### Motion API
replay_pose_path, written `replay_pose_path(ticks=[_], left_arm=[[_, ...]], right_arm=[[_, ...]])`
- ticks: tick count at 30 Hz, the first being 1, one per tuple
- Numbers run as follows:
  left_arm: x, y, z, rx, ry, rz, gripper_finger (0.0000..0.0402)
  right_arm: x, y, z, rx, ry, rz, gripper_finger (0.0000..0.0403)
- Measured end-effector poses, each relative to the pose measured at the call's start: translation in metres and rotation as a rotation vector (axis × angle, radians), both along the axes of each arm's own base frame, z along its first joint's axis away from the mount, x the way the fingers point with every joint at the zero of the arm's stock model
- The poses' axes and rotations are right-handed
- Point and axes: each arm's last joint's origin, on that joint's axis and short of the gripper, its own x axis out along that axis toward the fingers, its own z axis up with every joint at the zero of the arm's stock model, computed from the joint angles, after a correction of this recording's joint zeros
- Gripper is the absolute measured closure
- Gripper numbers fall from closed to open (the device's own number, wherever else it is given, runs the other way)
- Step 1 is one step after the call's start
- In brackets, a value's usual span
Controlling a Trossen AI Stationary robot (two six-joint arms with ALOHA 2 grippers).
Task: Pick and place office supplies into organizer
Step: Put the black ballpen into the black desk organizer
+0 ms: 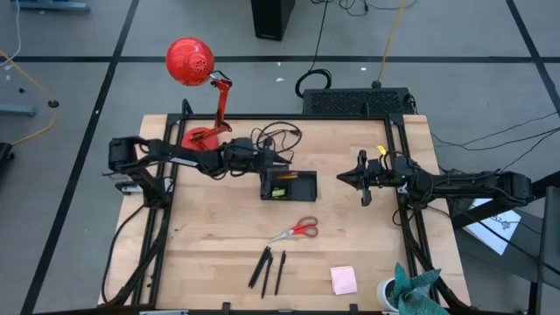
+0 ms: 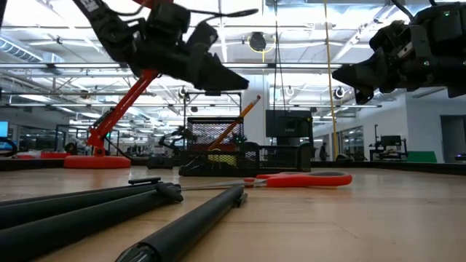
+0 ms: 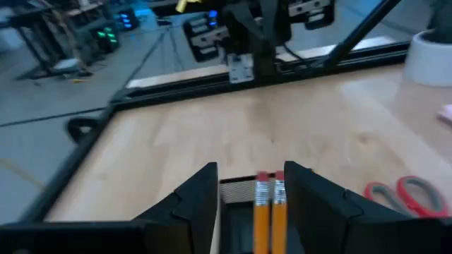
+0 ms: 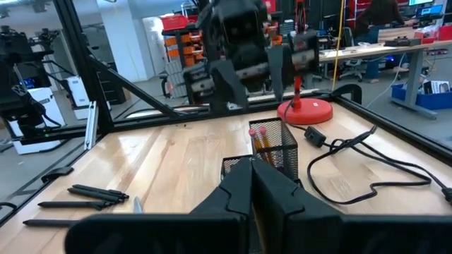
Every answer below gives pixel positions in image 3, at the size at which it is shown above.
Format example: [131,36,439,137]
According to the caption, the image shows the black device with blue lights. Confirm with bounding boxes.
[111,6,141,32]

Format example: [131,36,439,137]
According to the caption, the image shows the dark metal rack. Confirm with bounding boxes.
[6,0,93,81]

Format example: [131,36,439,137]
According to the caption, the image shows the pink sticky note pad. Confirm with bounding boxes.
[436,104,452,126]

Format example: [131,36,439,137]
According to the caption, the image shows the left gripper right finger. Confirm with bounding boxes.
[284,160,416,254]

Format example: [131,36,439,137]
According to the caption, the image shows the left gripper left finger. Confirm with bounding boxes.
[136,161,220,254]

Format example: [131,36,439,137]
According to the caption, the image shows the orange pencil with red eraser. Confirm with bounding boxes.
[270,170,288,254]
[253,171,271,254]

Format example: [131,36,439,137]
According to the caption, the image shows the black device with blue light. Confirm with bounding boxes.
[182,9,230,64]

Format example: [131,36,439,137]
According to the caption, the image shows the black device with green lights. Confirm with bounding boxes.
[88,23,121,54]

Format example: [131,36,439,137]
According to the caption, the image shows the white plant pot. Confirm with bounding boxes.
[402,30,452,87]

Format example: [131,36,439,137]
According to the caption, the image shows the red scissors with grey grips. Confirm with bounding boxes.
[363,175,450,219]

